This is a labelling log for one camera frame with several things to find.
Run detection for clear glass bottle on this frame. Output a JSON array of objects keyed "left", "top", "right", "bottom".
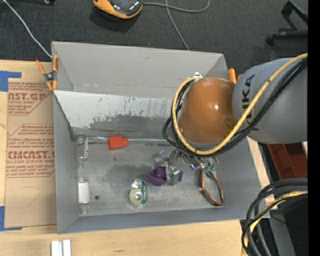
[{"left": 75, "top": 134, "right": 89, "bottom": 169}]

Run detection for brown cardboard board red print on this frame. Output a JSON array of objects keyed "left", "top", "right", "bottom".
[{"left": 0, "top": 59, "right": 59, "bottom": 229}]

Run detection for clear bottle with white label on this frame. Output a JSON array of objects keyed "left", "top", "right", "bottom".
[{"left": 75, "top": 176, "right": 91, "bottom": 215}]

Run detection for purple plastic toy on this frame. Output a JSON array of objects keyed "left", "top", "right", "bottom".
[{"left": 145, "top": 166, "right": 185, "bottom": 186}]

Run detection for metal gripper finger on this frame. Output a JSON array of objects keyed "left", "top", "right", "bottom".
[
  {"left": 152, "top": 149, "right": 173, "bottom": 167},
  {"left": 165, "top": 163, "right": 182, "bottom": 186}
]

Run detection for brown sunglasses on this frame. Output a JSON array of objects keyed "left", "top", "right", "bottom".
[{"left": 198, "top": 168, "right": 225, "bottom": 207}]

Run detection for red plastic block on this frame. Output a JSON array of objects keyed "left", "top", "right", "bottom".
[{"left": 107, "top": 136, "right": 130, "bottom": 151}]

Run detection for grey metal bin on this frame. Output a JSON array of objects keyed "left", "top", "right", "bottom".
[{"left": 51, "top": 41, "right": 271, "bottom": 235}]

